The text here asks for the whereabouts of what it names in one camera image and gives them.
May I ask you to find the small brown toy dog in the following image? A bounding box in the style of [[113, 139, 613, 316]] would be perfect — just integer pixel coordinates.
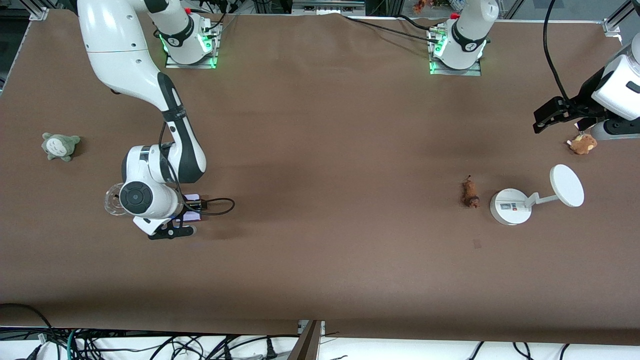
[[460, 175, 481, 209]]

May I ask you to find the brown hamster plush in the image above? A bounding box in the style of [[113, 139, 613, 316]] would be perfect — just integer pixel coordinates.
[[566, 132, 598, 155]]

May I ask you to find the clear plastic cup with lid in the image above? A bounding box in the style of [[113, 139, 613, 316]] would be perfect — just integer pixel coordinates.
[[103, 183, 126, 217]]

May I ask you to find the brown table cover sheet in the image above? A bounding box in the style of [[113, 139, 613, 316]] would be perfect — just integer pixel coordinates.
[[0, 9, 640, 346]]

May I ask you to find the grey green Totoro plush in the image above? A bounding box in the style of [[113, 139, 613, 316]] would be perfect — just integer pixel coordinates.
[[41, 132, 82, 162]]

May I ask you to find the brown wooden beam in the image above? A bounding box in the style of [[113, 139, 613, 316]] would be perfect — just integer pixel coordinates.
[[287, 320, 323, 360]]

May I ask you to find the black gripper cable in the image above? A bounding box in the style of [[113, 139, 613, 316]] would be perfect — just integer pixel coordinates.
[[542, 0, 571, 101], [159, 120, 236, 217]]

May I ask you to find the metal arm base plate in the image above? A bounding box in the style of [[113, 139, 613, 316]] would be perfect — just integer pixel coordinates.
[[428, 25, 483, 77], [164, 20, 220, 70]]

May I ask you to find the long black cable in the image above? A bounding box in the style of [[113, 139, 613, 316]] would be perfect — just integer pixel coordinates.
[[342, 15, 443, 43], [397, 14, 448, 32]]

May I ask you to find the small metal bracket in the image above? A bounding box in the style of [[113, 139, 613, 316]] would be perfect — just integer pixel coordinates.
[[298, 320, 326, 337]]

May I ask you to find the thick black cable loop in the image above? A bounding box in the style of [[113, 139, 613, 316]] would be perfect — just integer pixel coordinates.
[[0, 302, 53, 360]]

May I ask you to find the grey aluminium frame bar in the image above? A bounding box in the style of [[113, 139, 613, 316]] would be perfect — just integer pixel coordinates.
[[291, 0, 367, 16]]

